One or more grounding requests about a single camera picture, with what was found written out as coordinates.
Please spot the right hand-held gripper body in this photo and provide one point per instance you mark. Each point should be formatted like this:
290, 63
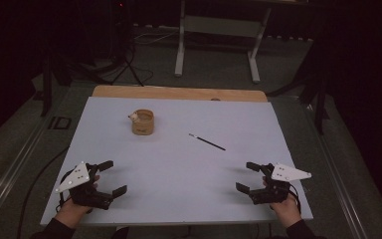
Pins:
273, 194

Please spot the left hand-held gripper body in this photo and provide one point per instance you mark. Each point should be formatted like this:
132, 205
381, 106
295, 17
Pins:
88, 195

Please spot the thin black pen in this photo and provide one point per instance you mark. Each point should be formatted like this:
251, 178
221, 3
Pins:
209, 142

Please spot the round wooden pen holder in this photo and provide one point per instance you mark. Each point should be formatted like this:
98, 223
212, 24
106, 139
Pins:
143, 125

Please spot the person's left hand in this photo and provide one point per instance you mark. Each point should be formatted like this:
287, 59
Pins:
73, 212

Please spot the person's right hand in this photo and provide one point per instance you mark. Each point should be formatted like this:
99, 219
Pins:
288, 212

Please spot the pale table mat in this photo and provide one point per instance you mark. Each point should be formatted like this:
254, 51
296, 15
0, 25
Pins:
179, 179

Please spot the black floor socket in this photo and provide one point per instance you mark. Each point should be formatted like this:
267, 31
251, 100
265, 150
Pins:
59, 122

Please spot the wooden table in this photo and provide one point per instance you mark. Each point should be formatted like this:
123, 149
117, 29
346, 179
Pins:
179, 93

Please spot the black tripod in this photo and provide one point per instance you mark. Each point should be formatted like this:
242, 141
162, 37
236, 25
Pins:
126, 63

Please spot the grey metal stand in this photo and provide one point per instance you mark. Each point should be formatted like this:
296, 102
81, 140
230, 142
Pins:
219, 26

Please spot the metal floor rail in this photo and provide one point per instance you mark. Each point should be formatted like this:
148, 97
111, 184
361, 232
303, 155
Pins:
338, 186
10, 176

